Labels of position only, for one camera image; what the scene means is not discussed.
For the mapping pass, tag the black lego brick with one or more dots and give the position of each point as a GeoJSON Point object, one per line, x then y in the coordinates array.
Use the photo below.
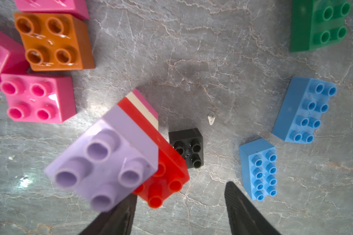
{"type": "Point", "coordinates": [189, 144]}

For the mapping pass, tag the lilac lego brick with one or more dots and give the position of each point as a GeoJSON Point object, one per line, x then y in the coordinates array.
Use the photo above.
{"type": "Point", "coordinates": [107, 162]}

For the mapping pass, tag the pink lego brick bottom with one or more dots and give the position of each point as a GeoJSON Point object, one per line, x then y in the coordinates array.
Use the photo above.
{"type": "Point", "coordinates": [39, 97]}

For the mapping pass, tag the blue lego brick lower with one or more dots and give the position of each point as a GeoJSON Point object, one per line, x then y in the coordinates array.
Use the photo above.
{"type": "Point", "coordinates": [258, 162]}

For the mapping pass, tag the pink lego brick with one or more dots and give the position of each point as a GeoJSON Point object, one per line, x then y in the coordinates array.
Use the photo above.
{"type": "Point", "coordinates": [39, 97]}
{"type": "Point", "coordinates": [145, 103]}
{"type": "Point", "coordinates": [12, 56]}
{"type": "Point", "coordinates": [77, 8]}

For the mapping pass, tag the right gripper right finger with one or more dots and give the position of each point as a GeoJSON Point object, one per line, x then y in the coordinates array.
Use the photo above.
{"type": "Point", "coordinates": [244, 218]}

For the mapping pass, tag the blue lego brick upper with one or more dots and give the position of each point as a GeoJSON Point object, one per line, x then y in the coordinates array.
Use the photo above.
{"type": "Point", "coordinates": [304, 103]}

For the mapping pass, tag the pink lego brick top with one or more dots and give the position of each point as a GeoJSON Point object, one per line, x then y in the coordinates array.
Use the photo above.
{"type": "Point", "coordinates": [77, 8]}

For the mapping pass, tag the orange lego brick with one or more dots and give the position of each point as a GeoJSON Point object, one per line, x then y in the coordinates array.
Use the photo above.
{"type": "Point", "coordinates": [54, 42]}

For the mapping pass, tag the red lego brick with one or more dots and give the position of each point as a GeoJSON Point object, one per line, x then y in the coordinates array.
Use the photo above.
{"type": "Point", "coordinates": [172, 171]}

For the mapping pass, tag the blue lego brick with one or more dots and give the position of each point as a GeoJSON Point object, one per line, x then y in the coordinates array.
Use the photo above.
{"type": "Point", "coordinates": [258, 162]}
{"type": "Point", "coordinates": [304, 103]}

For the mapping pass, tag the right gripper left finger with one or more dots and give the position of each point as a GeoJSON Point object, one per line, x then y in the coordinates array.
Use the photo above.
{"type": "Point", "coordinates": [117, 221]}

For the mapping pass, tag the cream lego brick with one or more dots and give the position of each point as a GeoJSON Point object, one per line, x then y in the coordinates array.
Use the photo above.
{"type": "Point", "coordinates": [144, 111]}

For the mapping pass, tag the green lego brick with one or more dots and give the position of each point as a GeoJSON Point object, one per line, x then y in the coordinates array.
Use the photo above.
{"type": "Point", "coordinates": [317, 24]}

